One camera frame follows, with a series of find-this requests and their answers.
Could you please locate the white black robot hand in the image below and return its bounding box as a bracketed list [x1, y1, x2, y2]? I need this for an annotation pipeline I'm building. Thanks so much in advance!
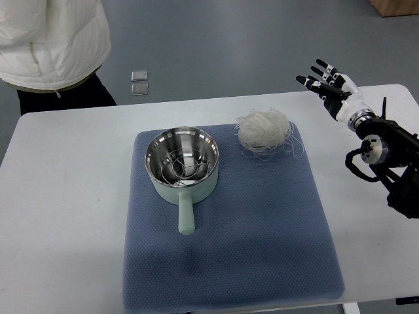
[296, 59, 373, 124]

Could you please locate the white vermicelli nest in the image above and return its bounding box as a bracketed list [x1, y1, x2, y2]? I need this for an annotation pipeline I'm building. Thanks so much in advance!
[234, 108, 305, 161]

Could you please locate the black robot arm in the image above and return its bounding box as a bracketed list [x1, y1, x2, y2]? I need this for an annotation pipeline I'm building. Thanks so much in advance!
[345, 97, 418, 219]

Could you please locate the blue textured mat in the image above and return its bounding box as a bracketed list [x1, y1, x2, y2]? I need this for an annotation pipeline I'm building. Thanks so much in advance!
[122, 124, 345, 313]

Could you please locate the mint green saucepan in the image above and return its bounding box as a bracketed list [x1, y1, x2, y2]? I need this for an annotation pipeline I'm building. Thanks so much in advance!
[145, 127, 219, 236]

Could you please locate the upper metal floor plate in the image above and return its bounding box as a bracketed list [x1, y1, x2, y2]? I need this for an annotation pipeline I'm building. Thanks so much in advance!
[131, 70, 148, 82]

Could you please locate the white table leg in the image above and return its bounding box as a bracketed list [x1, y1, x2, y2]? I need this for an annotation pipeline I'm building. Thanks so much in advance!
[342, 302, 361, 314]

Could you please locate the person in white jacket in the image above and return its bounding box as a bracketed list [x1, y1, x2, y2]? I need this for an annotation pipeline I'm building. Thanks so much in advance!
[1, 1, 116, 114]

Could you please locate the wire steaming rack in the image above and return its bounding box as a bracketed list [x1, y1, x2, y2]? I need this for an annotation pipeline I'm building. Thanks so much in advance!
[156, 148, 213, 186]

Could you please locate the black table bracket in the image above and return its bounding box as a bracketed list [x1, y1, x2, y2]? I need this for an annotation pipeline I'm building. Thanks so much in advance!
[395, 296, 419, 305]

